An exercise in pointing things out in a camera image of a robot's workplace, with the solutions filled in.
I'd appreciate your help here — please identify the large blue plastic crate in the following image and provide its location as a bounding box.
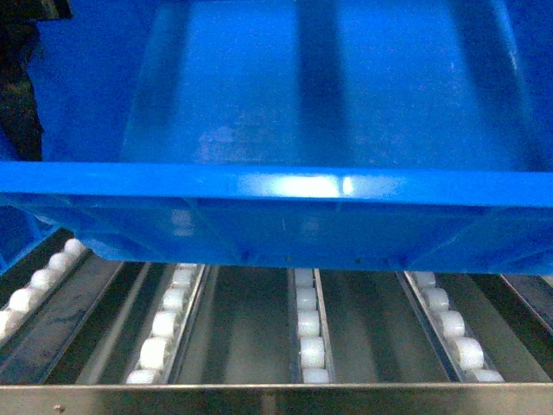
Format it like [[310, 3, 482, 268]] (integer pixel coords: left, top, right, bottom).
[[1, 1, 552, 274]]

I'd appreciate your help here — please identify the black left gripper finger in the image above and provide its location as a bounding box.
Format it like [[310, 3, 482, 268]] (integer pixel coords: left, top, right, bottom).
[[1, 1, 73, 161]]

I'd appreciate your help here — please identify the steel roller shelf rack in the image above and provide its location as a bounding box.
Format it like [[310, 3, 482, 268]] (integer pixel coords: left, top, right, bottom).
[[1, 231, 552, 414]]

